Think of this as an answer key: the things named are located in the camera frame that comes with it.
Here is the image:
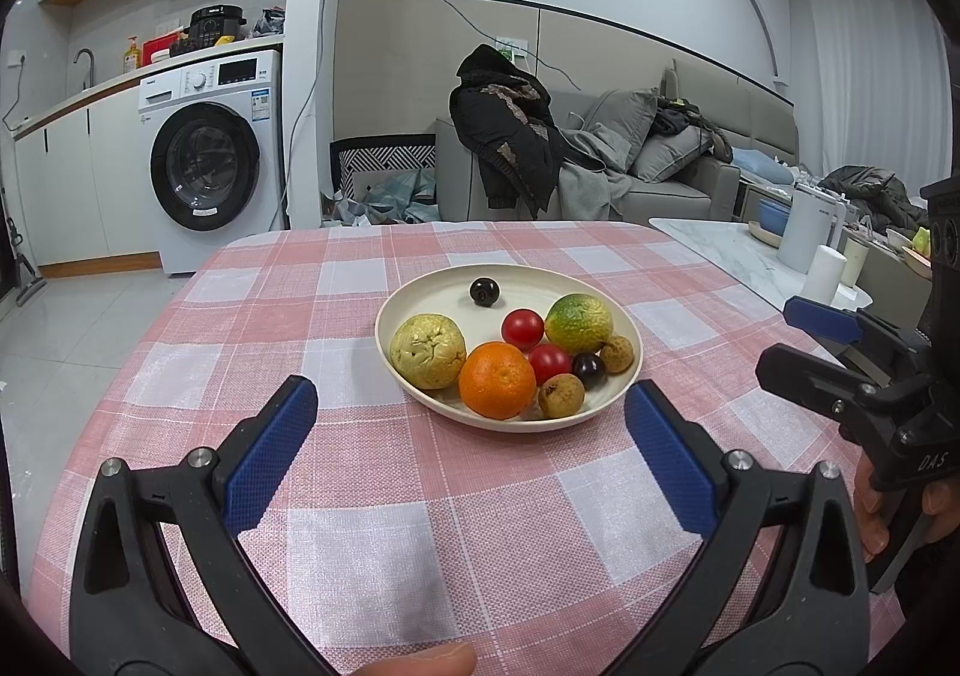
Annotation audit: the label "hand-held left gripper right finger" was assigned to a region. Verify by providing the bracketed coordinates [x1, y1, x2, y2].
[624, 380, 871, 676]

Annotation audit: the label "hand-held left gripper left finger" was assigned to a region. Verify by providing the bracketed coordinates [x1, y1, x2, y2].
[69, 376, 331, 676]

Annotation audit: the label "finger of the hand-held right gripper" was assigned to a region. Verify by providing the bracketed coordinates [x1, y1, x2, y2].
[784, 296, 931, 377]
[756, 344, 893, 426]

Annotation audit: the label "brown longan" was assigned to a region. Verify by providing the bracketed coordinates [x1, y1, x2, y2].
[538, 373, 586, 420]
[599, 336, 635, 375]

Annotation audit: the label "red cherry tomato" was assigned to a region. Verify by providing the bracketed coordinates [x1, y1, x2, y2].
[528, 344, 575, 386]
[502, 309, 545, 351]

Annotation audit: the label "green mottled citrus fruit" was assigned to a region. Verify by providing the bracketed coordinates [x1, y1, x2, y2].
[544, 293, 614, 356]

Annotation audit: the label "pale yellow wrinkled citrus fruit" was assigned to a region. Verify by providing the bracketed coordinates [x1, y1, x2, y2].
[389, 312, 467, 390]

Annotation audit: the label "orange mandarin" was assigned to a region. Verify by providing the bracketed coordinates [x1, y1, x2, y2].
[458, 341, 538, 420]

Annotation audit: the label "cream round plate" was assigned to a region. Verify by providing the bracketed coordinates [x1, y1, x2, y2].
[375, 265, 644, 433]

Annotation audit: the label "person's right hand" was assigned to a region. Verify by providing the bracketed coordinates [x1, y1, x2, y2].
[853, 455, 960, 561]

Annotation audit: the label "person's left hand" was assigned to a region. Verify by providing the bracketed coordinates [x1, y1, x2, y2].
[351, 642, 477, 676]

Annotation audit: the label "white cylindrical cup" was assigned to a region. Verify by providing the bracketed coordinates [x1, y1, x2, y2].
[802, 245, 848, 306]

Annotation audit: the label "beige cup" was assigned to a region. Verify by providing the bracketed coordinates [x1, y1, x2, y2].
[840, 237, 871, 289]

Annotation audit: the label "white electric kettle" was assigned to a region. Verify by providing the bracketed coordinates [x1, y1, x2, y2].
[776, 185, 848, 274]

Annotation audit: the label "marble coffee table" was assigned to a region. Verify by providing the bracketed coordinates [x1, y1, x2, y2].
[649, 217, 935, 332]

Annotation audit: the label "blue bowl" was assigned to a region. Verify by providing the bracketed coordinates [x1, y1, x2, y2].
[756, 196, 792, 235]

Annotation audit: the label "dark puffer jacket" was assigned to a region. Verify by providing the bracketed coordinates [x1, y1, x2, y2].
[817, 164, 927, 235]

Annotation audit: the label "light blue cloth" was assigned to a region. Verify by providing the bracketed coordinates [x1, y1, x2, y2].
[731, 147, 796, 186]

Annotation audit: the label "grey sofa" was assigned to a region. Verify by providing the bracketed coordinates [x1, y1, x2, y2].
[435, 68, 800, 223]

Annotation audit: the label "pink checkered tablecloth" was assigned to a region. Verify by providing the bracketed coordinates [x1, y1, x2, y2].
[26, 220, 905, 676]

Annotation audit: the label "small grey cushion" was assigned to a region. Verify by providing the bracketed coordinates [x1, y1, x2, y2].
[628, 125, 713, 184]

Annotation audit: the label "pile of dark clothes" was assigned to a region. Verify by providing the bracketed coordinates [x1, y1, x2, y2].
[652, 95, 736, 163]

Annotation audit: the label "grey blanket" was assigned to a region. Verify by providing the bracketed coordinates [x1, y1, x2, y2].
[555, 128, 638, 221]

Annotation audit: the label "large grey cushion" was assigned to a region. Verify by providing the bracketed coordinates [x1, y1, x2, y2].
[581, 89, 659, 171]

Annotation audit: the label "teal paper bags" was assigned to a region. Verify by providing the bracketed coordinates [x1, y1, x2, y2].
[322, 170, 440, 227]

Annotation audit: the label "white washing machine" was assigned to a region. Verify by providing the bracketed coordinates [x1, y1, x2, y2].
[137, 50, 290, 276]

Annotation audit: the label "stick vacuum cleaner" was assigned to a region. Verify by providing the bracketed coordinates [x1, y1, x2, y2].
[4, 215, 46, 306]

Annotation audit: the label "white kitchen counter cabinet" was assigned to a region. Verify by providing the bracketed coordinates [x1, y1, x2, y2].
[13, 72, 162, 280]

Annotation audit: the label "black white patterned basket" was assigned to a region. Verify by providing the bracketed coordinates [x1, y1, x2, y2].
[330, 134, 437, 208]

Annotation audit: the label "black jacket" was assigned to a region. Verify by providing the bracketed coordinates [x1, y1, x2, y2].
[448, 44, 563, 220]

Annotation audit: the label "red box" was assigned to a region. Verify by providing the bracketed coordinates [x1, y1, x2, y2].
[142, 31, 188, 64]

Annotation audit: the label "black pressure cooker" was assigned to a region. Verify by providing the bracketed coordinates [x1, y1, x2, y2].
[189, 5, 248, 47]

